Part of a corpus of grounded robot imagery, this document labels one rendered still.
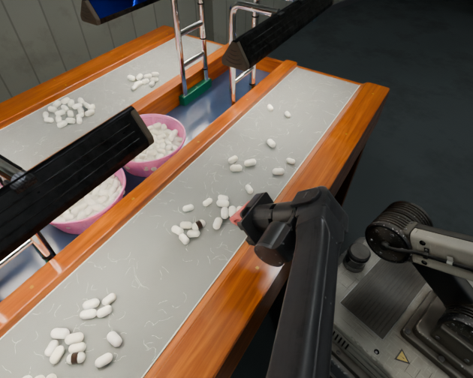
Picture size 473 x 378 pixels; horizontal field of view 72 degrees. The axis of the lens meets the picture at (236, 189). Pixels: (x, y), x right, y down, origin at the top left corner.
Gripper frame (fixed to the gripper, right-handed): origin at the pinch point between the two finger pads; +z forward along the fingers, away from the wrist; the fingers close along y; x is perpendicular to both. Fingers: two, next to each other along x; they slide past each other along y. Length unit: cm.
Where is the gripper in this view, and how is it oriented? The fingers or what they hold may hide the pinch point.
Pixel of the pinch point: (233, 220)
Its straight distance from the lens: 75.0
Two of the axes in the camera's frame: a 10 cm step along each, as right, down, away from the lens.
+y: -5.5, 6.2, -5.6
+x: 5.3, 7.8, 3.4
